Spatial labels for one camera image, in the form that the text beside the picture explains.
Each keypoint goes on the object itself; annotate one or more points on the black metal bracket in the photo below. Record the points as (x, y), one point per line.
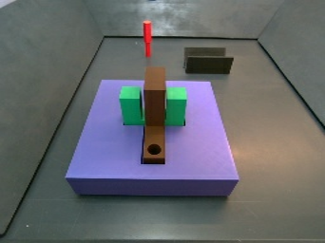
(207, 60)

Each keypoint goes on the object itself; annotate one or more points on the green U-shaped block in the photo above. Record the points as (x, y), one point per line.
(131, 101)

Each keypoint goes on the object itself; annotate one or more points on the purple board block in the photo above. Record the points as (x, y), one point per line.
(191, 165)

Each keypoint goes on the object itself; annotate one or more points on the red hexagonal peg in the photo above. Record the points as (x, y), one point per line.
(147, 37)

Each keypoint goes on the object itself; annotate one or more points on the brown L-shaped block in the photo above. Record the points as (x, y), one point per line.
(154, 92)

